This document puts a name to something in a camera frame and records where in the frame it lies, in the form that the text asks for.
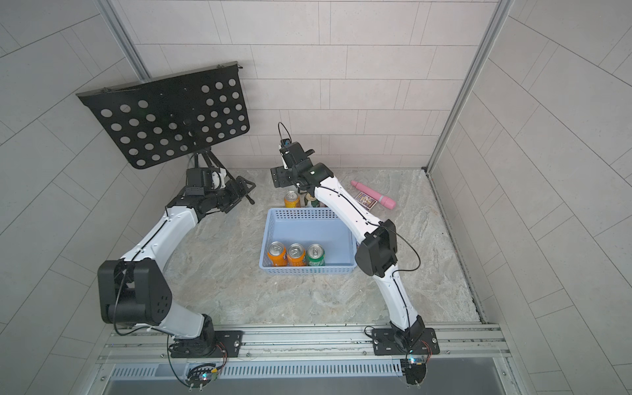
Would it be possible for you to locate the orange can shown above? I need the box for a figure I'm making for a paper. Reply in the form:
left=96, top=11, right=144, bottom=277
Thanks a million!
left=267, top=241, right=287, bottom=267
left=284, top=190, right=301, bottom=208
left=286, top=243, right=307, bottom=267

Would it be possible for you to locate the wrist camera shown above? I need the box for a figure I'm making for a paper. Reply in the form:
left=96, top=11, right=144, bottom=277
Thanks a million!
left=279, top=139, right=315, bottom=169
left=185, top=167, right=225, bottom=196

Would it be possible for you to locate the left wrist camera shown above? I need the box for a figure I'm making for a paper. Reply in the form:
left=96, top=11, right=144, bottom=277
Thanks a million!
left=185, top=167, right=225, bottom=196

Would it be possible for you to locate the circuit board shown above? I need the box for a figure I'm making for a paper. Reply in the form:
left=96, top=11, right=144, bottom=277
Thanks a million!
left=400, top=357, right=427, bottom=386
left=185, top=363, right=220, bottom=392

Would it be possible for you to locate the green soda can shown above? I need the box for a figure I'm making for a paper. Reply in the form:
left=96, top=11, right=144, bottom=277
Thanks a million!
left=306, top=244, right=325, bottom=267

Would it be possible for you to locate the right circuit board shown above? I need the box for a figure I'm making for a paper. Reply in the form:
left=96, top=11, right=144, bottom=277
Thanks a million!
left=400, top=357, right=427, bottom=386

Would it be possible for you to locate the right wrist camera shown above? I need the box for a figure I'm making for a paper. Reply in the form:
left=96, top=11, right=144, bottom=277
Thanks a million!
left=279, top=139, right=315, bottom=169

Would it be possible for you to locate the pink cylindrical tube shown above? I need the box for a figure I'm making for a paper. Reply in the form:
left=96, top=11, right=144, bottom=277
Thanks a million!
left=351, top=180, right=397, bottom=210

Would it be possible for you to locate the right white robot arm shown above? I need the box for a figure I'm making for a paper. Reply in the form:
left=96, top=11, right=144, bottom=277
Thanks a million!
left=271, top=164, right=426, bottom=347

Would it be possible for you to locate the small purple card box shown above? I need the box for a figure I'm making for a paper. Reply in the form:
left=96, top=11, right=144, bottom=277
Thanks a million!
left=355, top=191, right=378, bottom=211

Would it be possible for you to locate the black perforated music stand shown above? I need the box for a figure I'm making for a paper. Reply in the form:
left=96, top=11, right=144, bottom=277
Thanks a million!
left=77, top=62, right=250, bottom=170

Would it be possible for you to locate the aluminium mounting rail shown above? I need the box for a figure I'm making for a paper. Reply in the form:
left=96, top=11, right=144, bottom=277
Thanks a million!
left=95, top=323, right=511, bottom=365

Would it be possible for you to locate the left circuit board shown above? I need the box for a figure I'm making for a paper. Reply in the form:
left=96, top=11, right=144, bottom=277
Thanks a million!
left=185, top=363, right=220, bottom=392

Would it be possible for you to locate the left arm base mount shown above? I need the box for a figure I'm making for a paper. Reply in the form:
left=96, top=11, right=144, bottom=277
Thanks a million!
left=169, top=330, right=244, bottom=358

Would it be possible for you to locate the light blue plastic basket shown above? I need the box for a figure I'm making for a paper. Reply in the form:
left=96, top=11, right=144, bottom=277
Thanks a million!
left=259, top=207, right=357, bottom=276

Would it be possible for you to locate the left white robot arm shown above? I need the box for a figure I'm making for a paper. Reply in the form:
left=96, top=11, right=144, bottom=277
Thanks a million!
left=97, top=176, right=256, bottom=348

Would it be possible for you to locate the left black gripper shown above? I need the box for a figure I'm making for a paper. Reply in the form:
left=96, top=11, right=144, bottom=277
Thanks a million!
left=204, top=176, right=257, bottom=212

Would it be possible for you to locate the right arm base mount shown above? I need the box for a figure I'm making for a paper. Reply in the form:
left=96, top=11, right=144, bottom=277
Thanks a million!
left=365, top=315, right=440, bottom=356

